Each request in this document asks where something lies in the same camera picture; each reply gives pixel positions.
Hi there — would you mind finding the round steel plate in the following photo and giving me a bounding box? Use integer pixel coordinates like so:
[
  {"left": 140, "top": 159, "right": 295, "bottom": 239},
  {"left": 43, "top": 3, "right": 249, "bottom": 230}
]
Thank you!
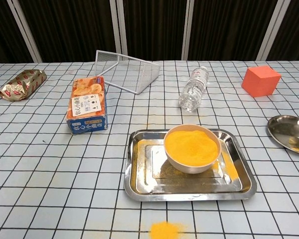
[{"left": 267, "top": 115, "right": 299, "bottom": 156}]

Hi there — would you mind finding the gold foil snack packet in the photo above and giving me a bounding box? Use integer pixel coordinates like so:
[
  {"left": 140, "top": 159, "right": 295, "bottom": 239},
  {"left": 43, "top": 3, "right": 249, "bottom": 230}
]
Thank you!
[{"left": 0, "top": 69, "right": 47, "bottom": 101}]

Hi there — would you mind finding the small yellow powder pile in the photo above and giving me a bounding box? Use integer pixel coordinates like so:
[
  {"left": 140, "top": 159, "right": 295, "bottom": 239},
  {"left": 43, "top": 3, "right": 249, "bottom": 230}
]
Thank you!
[{"left": 149, "top": 221, "right": 182, "bottom": 239}]

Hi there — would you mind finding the beige bowl of yellow powder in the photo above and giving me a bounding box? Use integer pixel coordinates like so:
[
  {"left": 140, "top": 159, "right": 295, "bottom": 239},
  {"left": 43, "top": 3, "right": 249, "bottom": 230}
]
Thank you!
[{"left": 163, "top": 124, "right": 222, "bottom": 175}]

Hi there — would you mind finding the black screen panel white frame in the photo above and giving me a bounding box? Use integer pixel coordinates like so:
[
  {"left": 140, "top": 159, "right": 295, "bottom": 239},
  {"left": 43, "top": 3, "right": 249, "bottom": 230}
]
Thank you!
[
  {"left": 186, "top": 0, "right": 285, "bottom": 62},
  {"left": 0, "top": 0, "right": 37, "bottom": 65},
  {"left": 13, "top": 0, "right": 123, "bottom": 63},
  {"left": 117, "top": 0, "right": 190, "bottom": 62},
  {"left": 261, "top": 0, "right": 299, "bottom": 62}
]

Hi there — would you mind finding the rectangular steel tray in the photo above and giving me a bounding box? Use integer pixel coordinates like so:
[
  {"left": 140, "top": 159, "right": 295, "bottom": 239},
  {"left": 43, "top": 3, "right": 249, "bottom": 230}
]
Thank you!
[{"left": 123, "top": 128, "right": 258, "bottom": 202}]

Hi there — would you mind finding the orange foam cube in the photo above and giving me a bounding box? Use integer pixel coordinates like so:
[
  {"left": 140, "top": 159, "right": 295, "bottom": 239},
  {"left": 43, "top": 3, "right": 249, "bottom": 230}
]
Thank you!
[{"left": 241, "top": 66, "right": 282, "bottom": 97}]

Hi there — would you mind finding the orange blue cookie box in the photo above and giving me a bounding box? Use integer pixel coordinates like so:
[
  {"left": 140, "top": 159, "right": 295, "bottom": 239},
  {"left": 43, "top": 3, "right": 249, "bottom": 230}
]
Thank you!
[{"left": 66, "top": 76, "right": 109, "bottom": 135}]

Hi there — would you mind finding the white black-grid tablecloth table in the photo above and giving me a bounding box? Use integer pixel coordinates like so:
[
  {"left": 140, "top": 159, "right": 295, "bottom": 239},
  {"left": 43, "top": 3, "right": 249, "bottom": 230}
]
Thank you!
[{"left": 0, "top": 60, "right": 299, "bottom": 239}]

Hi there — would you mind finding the white wire mesh basket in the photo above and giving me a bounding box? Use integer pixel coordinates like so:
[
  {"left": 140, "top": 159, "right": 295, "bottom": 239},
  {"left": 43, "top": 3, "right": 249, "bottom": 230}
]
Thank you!
[{"left": 94, "top": 49, "right": 161, "bottom": 96}]

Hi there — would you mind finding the clear plastic water bottle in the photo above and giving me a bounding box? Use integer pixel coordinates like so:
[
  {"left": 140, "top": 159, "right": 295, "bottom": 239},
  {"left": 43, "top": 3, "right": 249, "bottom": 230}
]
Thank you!
[{"left": 178, "top": 66, "right": 210, "bottom": 113}]

